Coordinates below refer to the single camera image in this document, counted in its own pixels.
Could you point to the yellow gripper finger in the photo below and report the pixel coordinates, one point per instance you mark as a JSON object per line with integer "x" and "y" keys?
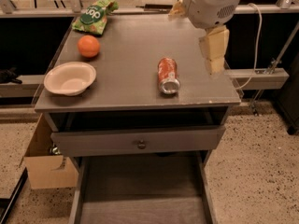
{"x": 213, "y": 47}
{"x": 178, "y": 10}

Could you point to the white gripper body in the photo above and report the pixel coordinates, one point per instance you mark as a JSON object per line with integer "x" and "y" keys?
{"x": 207, "y": 10}

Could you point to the red coke can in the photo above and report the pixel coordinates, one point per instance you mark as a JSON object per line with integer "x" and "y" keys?
{"x": 168, "y": 76}

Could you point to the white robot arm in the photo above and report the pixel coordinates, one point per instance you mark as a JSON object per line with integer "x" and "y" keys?
{"x": 210, "y": 15}

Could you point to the grey drawer cabinet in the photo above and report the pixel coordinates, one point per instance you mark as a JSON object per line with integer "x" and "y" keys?
{"x": 125, "y": 94}

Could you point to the brass drawer knob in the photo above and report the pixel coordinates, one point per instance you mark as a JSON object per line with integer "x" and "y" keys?
{"x": 141, "y": 144}

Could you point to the open grey middle drawer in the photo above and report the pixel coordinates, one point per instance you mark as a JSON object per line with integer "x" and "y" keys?
{"x": 143, "y": 189}

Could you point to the grey top drawer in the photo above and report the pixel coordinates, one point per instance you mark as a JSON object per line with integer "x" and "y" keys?
{"x": 122, "y": 142}

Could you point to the green chip bag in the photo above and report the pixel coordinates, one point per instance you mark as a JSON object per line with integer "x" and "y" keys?
{"x": 94, "y": 19}

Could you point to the orange fruit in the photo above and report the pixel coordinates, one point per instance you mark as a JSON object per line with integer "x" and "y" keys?
{"x": 88, "y": 46}

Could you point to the white paper bowl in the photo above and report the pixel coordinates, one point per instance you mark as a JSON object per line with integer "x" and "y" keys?
{"x": 70, "y": 79}

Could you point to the black object on shelf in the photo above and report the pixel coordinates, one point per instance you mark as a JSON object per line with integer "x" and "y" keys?
{"x": 9, "y": 75}

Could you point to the cardboard box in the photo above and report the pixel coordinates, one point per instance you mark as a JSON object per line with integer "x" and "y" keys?
{"x": 46, "y": 170}

